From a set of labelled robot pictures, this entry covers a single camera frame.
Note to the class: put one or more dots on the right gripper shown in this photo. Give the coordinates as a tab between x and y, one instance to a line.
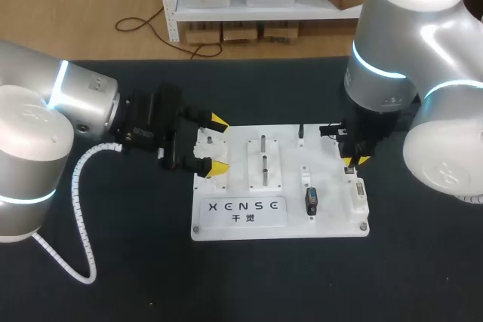
371	127

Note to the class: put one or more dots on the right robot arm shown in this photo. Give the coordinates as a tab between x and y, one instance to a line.
415	54

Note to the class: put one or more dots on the white socket board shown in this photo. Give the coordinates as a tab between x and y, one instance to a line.
279	220

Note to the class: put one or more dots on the small black upright plug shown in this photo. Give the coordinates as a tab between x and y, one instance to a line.
301	130

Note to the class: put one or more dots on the black plug with blue face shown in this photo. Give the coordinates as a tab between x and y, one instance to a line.
311	201

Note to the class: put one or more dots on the clear ethernet plug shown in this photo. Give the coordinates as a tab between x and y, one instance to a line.
349	170

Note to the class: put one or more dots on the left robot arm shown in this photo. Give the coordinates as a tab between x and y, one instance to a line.
34	141

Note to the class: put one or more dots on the white metal shelf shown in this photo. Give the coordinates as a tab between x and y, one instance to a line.
264	13

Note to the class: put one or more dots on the small brown cardboard box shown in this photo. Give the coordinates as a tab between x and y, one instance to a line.
240	31
281	33
203	33

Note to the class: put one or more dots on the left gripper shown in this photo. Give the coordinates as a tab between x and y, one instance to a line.
151	122

